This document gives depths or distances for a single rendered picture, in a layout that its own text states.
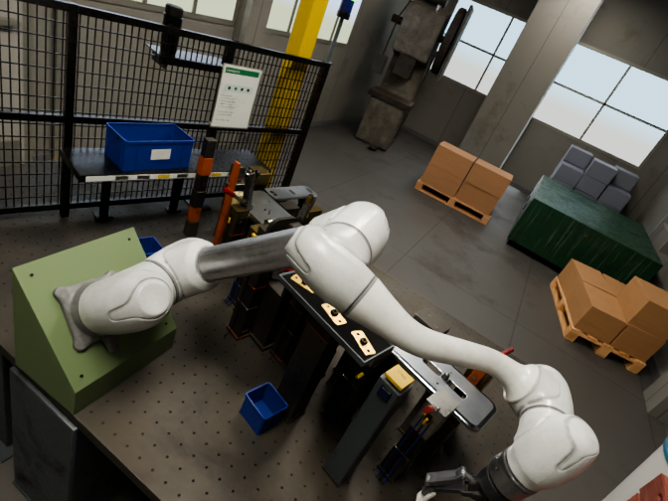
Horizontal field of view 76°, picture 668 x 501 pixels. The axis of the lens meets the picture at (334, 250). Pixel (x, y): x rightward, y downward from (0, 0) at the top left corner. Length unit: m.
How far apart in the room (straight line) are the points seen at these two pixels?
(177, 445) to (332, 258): 0.82
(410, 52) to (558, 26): 2.41
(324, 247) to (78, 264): 0.80
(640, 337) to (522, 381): 3.80
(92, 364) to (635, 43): 8.55
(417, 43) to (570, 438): 6.46
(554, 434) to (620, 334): 3.84
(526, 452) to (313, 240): 0.57
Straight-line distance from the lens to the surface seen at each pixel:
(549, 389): 1.04
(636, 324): 4.73
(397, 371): 1.17
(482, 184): 6.07
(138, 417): 1.45
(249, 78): 2.24
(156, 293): 1.18
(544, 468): 0.95
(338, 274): 0.80
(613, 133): 8.84
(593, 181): 8.00
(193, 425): 1.45
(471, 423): 1.44
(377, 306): 0.82
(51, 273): 1.36
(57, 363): 1.37
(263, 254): 1.08
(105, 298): 1.21
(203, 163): 1.96
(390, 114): 7.09
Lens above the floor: 1.91
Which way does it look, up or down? 30 degrees down
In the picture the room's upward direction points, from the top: 24 degrees clockwise
